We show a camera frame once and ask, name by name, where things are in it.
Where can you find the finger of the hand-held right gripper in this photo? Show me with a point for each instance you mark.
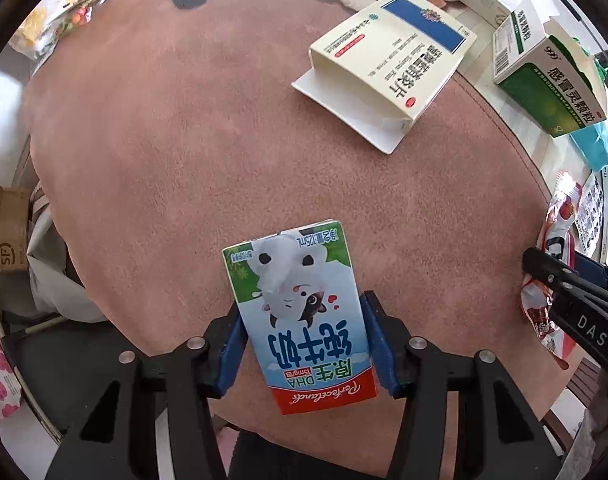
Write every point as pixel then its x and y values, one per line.
pixel 596 272
pixel 548 272

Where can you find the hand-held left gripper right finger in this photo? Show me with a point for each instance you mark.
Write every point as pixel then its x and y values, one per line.
pixel 379 355

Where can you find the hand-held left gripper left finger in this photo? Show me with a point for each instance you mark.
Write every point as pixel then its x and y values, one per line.
pixel 228 360

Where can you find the red and white snack wrapper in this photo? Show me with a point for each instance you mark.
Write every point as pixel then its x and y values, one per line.
pixel 551 240

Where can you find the blue and white milk carton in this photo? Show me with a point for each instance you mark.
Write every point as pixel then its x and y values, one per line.
pixel 296 320

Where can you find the black and white printed sheet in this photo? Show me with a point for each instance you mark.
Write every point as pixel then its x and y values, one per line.
pixel 589 212

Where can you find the teal plastic bag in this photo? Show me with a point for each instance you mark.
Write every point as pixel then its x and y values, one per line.
pixel 594 145

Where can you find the white cloth bag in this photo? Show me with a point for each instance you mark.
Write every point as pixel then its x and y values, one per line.
pixel 59 280

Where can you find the green and white medicine box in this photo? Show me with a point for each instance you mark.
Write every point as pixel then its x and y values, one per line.
pixel 548 82

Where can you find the pink floral bag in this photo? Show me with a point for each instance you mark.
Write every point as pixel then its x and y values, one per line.
pixel 0 377

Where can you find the pink round printed mat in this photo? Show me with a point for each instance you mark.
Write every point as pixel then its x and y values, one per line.
pixel 184 135

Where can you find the brown cardboard box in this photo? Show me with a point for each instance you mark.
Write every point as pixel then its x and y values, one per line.
pixel 4 225

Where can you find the white medicine box blue label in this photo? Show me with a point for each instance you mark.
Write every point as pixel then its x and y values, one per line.
pixel 383 67

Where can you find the snack packets at top left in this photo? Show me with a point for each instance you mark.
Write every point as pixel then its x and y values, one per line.
pixel 46 27

